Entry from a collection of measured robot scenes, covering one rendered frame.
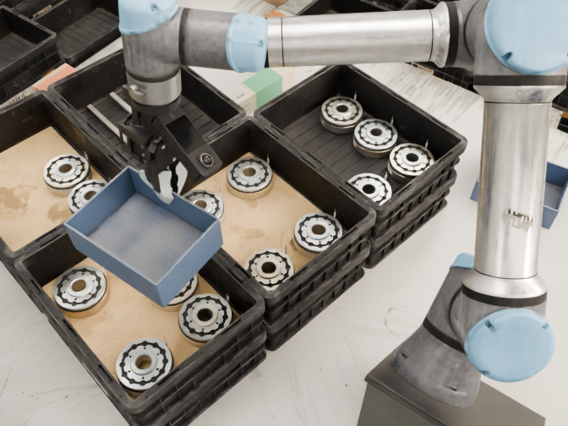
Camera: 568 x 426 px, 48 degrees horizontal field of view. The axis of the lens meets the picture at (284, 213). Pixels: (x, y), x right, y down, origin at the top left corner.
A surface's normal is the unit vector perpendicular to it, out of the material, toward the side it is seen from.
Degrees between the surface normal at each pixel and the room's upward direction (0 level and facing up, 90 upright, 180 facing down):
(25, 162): 0
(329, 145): 0
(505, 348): 59
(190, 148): 33
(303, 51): 73
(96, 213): 90
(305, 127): 0
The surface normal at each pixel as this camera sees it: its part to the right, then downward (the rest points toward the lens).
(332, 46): -0.02, 0.55
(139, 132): 0.07, -0.69
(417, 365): -0.54, -0.39
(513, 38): -0.04, 0.09
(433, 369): -0.33, -0.26
